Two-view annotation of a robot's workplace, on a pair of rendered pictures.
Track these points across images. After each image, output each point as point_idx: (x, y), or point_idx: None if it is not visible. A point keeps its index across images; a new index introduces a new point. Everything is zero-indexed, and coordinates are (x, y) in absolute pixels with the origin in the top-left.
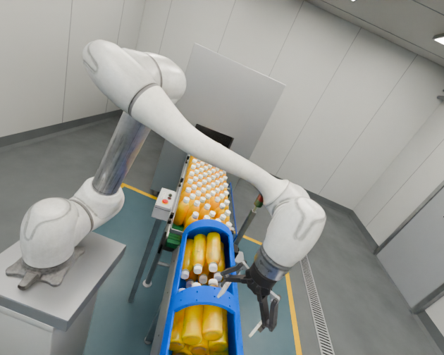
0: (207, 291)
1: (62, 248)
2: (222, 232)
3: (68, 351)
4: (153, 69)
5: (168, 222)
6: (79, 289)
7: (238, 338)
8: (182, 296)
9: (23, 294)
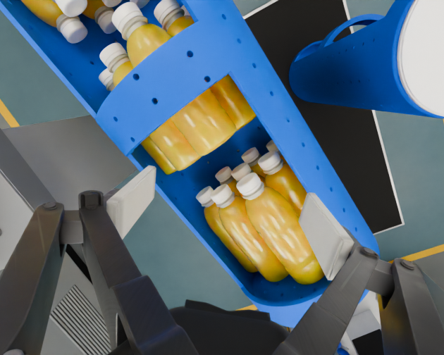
0: (130, 101)
1: None
2: None
3: (115, 149)
4: None
5: None
6: (18, 215)
7: (271, 123)
8: (108, 134)
9: (0, 260)
